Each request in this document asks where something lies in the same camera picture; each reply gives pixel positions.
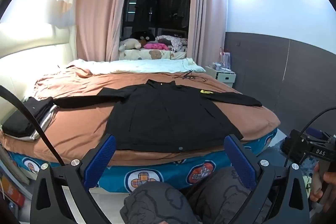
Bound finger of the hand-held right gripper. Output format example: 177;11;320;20
285;130;309;162

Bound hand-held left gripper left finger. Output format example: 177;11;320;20
30;134;124;224

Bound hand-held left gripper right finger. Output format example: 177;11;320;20
224;135;311;224

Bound black jacket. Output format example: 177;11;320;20
52;79;263;153

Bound pile of patterned clothes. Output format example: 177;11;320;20
156;35;188;52

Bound person's right hand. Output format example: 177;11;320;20
310;162;336;204

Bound brown blanket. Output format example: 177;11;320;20
0;67;281;163

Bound folded grey white garment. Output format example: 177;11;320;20
28;105;61;141

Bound blue printed bed sheet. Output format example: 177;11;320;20
7;128;279;193

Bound grey printed pants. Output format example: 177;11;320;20
119;166;277;224

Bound white nightstand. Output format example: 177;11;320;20
205;65;237;88

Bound folded black garment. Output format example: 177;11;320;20
2;97;54;138

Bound orange box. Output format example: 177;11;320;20
0;174;26;210

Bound pale mint blanket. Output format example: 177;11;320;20
66;58;206;76

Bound white plush toy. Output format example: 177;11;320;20
119;38;144;52

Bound cream padded headboard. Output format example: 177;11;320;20
0;22;77;114

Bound pink garment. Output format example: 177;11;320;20
144;42;170;51

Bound black plush toy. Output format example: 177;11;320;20
130;31;155;42

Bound pink curtain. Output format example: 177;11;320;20
188;0;227;71
76;0;132;62

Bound hanging dark coat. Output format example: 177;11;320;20
156;0;190;28
132;0;153;33

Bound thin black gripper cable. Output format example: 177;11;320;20
284;107;336;167

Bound thick black gripper cable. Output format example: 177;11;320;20
0;84;65;167

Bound thin black cable on bed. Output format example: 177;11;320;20
173;70;208;82

